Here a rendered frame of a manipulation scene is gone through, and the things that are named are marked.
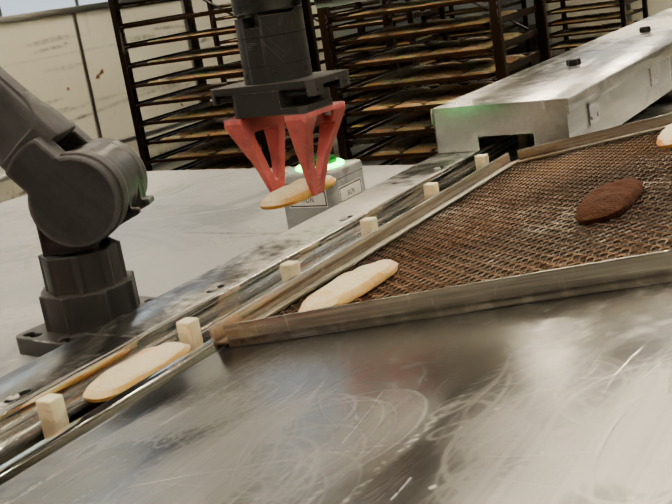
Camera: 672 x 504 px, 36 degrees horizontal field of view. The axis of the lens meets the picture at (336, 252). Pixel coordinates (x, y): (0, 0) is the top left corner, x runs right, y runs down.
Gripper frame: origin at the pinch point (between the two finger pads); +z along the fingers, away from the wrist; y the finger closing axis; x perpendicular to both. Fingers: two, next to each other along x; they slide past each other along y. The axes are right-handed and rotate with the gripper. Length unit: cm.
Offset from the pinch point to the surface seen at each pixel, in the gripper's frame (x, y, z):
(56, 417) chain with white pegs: 31.3, -0.5, 7.3
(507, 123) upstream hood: -45.4, -1.3, 3.3
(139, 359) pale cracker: 22.2, 0.4, 7.1
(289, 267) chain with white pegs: 3.6, -0.4, 6.2
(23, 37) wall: -382, 438, -14
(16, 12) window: -380, 437, -29
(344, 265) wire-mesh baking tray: 10.2, -10.0, 3.9
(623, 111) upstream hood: -68, -9, 6
